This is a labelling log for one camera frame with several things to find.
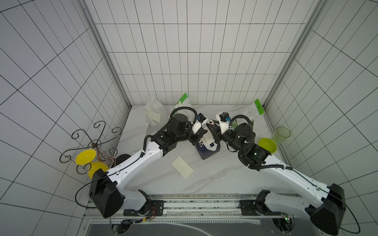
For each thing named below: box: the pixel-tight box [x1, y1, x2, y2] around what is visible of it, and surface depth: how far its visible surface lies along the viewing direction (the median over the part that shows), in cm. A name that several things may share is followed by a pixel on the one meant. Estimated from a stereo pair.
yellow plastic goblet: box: [75, 148, 110, 180], surface depth 59 cm
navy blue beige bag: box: [195, 133, 221, 161], surface depth 77 cm
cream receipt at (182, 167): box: [171, 155, 194, 179], surface depth 89 cm
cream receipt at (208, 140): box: [200, 127, 219, 151], surface depth 76 cm
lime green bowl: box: [258, 137, 278, 154], surface depth 95 cm
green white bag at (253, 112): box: [232, 98, 266, 130], surface depth 91 cm
